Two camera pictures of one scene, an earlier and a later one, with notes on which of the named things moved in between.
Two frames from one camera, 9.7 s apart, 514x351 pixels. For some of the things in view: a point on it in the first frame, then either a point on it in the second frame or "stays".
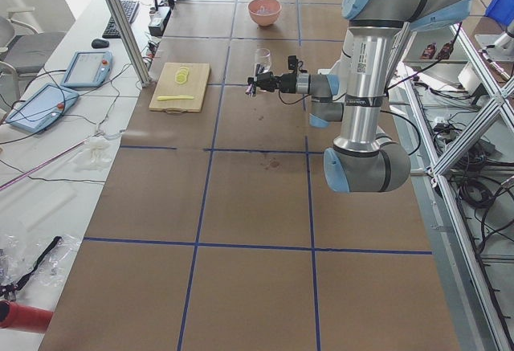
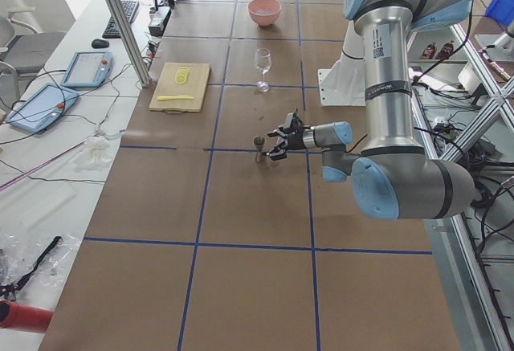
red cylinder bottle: [21, 316] stays
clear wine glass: [263, 57] stays
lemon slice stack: [181, 75] stays
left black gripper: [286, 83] to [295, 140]
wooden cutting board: [168, 86] stays
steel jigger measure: [251, 86] to [259, 142]
